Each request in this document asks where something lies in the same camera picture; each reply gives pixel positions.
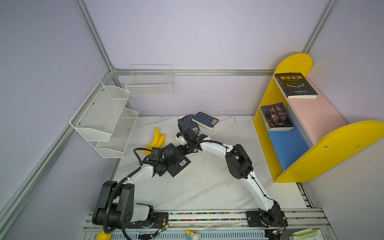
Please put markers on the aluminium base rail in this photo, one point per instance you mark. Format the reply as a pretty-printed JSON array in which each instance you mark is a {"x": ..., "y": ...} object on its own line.
[{"x": 230, "y": 225}]

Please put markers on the green white box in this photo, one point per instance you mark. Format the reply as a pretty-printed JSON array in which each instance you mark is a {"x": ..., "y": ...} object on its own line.
[{"x": 307, "y": 234}]

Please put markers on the yellow pink blue bookshelf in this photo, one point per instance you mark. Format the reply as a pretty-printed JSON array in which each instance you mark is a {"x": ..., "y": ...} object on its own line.
[{"x": 320, "y": 139}]

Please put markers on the blue book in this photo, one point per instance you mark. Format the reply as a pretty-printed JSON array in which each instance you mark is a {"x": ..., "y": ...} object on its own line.
[
  {"x": 205, "y": 120},
  {"x": 187, "y": 123}
]

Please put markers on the yellow banana bunch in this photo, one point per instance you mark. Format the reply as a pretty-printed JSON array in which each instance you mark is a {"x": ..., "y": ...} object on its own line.
[{"x": 158, "y": 141}]

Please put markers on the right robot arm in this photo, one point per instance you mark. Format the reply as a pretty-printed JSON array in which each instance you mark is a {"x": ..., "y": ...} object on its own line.
[{"x": 240, "y": 167}]

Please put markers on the black book with barcode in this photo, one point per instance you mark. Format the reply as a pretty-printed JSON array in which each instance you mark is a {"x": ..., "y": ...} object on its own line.
[{"x": 176, "y": 162}]

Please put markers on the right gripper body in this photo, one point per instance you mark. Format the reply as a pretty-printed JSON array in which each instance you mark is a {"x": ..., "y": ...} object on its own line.
[{"x": 186, "y": 149}]

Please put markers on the small yellow duck toy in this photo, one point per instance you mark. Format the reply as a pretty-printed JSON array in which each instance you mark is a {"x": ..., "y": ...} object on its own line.
[{"x": 192, "y": 235}]

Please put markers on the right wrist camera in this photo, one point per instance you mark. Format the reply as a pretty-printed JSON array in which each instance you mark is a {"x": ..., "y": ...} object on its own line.
[{"x": 180, "y": 138}]

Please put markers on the white wire basket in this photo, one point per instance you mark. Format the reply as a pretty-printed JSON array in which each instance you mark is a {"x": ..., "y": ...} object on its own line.
[{"x": 150, "y": 80}]

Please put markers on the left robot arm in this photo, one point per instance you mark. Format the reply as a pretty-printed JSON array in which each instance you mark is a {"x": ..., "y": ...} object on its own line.
[{"x": 116, "y": 207}]

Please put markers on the yellow lemon toy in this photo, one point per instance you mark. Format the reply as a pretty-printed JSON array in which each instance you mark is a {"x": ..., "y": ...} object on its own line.
[{"x": 103, "y": 236}]

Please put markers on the black book yellow title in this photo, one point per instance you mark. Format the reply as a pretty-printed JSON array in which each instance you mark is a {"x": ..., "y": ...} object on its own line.
[{"x": 296, "y": 86}]

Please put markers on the blue book behind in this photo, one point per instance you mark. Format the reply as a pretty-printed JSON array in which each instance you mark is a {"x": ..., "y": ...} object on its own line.
[{"x": 187, "y": 123}]

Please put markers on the white mesh two-tier shelf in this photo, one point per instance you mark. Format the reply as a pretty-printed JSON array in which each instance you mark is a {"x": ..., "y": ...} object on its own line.
[{"x": 105, "y": 121}]

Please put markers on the purple old man book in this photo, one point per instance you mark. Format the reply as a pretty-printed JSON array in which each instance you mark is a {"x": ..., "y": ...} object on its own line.
[{"x": 276, "y": 117}]

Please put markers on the blue book front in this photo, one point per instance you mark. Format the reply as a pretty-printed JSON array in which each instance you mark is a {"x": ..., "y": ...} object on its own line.
[{"x": 205, "y": 120}]

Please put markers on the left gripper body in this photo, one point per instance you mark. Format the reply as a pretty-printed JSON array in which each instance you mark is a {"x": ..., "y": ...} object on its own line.
[{"x": 163, "y": 168}]

